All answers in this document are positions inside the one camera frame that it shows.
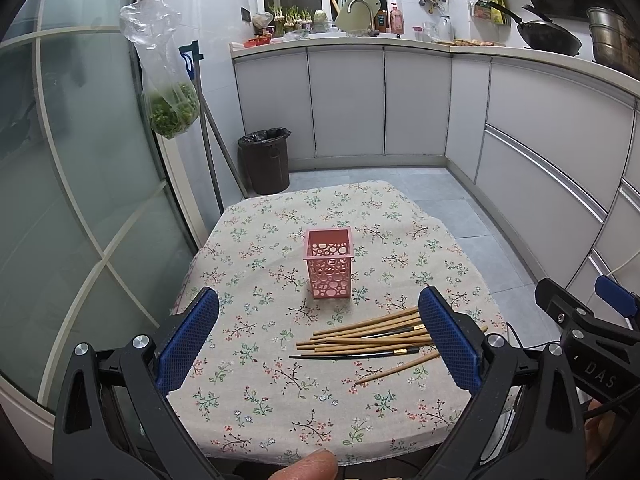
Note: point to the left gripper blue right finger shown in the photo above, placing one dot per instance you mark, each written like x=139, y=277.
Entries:
x=453, y=336

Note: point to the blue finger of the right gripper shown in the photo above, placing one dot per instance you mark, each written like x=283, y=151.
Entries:
x=623, y=301

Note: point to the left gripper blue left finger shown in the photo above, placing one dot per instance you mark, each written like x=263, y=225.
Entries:
x=180, y=339

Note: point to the black chopstick gold band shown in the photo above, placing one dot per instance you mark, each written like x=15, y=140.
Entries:
x=375, y=354

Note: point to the white kitchen cabinets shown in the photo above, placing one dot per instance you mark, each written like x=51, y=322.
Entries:
x=547, y=144

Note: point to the person's right hand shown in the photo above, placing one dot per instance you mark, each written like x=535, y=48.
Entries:
x=612, y=446

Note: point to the person's left hand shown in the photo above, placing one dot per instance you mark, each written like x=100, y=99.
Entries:
x=319, y=465

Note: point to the floral tablecloth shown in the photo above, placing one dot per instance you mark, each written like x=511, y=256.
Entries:
x=244, y=398

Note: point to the glass sliding door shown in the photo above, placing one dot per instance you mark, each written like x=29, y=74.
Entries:
x=93, y=248

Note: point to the pink perforated utensil holder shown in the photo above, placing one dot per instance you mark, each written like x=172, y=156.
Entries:
x=328, y=256

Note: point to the black trash bin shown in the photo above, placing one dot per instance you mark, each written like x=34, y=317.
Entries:
x=264, y=155

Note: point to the plastic bag with greens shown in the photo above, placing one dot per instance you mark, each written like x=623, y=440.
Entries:
x=169, y=94

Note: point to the steel pots stack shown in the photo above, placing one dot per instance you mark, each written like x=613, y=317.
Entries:
x=613, y=42

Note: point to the black wok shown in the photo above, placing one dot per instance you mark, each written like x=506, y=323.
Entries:
x=543, y=33

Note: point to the mop with blue head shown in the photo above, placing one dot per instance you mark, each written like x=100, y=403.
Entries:
x=192, y=57

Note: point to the pink bottle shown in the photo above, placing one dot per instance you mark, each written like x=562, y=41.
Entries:
x=396, y=21

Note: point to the potted green plants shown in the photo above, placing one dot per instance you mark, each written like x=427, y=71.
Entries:
x=297, y=20

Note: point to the green cutting board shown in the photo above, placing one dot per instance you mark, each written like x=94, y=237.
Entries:
x=357, y=16

